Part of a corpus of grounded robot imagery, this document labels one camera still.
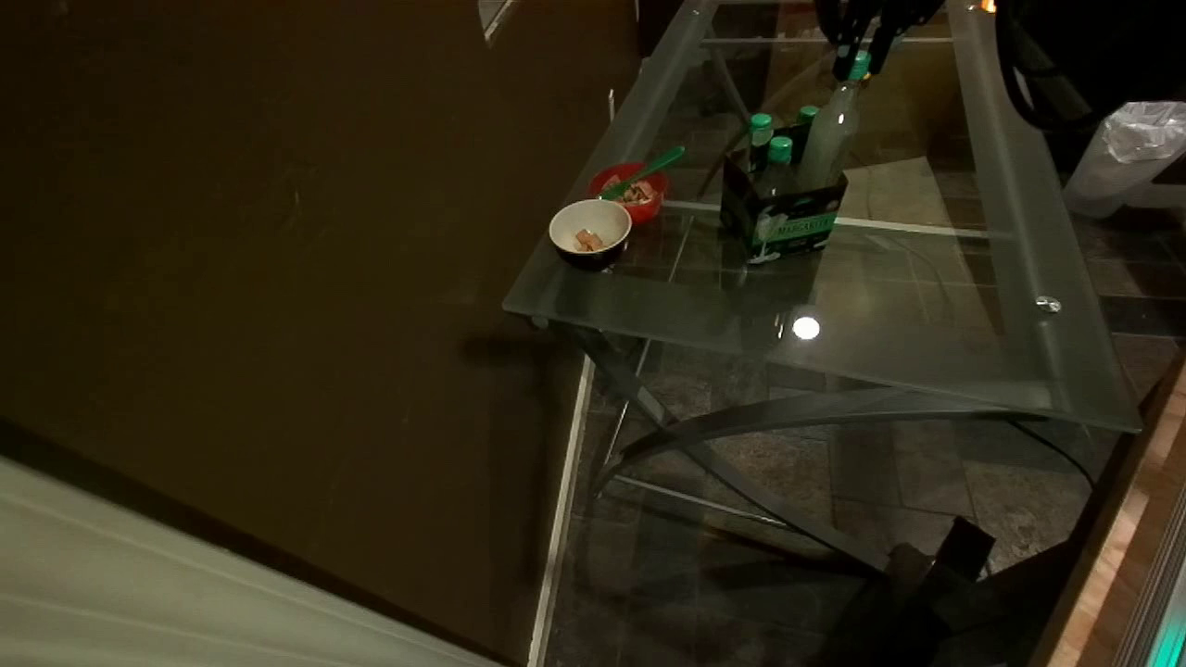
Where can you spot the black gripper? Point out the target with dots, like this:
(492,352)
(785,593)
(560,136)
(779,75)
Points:
(884,10)

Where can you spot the dark bottle with green cap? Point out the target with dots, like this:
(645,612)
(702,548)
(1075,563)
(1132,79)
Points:
(779,149)
(761,125)

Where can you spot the green spoon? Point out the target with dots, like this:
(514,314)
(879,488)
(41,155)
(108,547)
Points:
(661,162)

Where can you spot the red bowl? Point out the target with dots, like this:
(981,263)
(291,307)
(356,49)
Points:
(643,200)

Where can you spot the white plastic bag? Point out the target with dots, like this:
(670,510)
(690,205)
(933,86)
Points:
(1132,149)

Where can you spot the white bowl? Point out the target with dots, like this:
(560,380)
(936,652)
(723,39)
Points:
(592,228)

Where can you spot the wooden framed glass panel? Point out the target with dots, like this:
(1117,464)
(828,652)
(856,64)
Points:
(1112,558)

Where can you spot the glass table with metal frame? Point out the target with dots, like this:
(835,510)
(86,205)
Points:
(839,402)

